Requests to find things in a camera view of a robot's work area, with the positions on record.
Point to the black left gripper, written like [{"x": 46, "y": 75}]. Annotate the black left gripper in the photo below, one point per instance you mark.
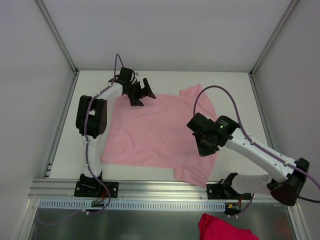
[{"x": 139, "y": 91}]

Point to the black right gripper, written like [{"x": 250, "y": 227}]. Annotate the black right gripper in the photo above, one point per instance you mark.
[{"x": 204, "y": 145}]

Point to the pink t shirt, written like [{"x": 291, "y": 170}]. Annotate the pink t shirt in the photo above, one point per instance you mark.
[{"x": 156, "y": 135}]

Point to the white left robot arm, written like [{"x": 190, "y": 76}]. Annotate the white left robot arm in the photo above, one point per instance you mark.
[{"x": 92, "y": 121}]

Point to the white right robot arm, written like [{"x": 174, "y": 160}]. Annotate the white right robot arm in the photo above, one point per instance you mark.
[{"x": 284, "y": 177}]

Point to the red t shirt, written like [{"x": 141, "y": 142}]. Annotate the red t shirt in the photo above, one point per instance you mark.
[{"x": 213, "y": 228}]

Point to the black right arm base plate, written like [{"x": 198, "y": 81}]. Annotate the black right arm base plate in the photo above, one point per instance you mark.
[{"x": 217, "y": 191}]

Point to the aluminium front rail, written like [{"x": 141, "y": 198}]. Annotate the aluminium front rail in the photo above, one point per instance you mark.
[{"x": 50, "y": 188}]

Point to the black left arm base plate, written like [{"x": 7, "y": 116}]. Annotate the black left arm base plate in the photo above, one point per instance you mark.
[{"x": 83, "y": 191}]

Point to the left aluminium frame post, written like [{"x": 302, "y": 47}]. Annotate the left aluminium frame post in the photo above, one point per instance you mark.
[{"x": 57, "y": 36}]

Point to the aluminium frame post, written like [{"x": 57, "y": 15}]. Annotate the aluminium frame post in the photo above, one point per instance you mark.
[
  {"x": 57, "y": 36},
  {"x": 274, "y": 35}
]

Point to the white slotted cable duct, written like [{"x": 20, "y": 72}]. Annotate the white slotted cable duct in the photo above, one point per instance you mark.
[{"x": 132, "y": 205}]

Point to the right aluminium frame post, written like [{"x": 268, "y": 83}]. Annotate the right aluminium frame post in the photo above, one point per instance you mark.
[{"x": 274, "y": 35}]

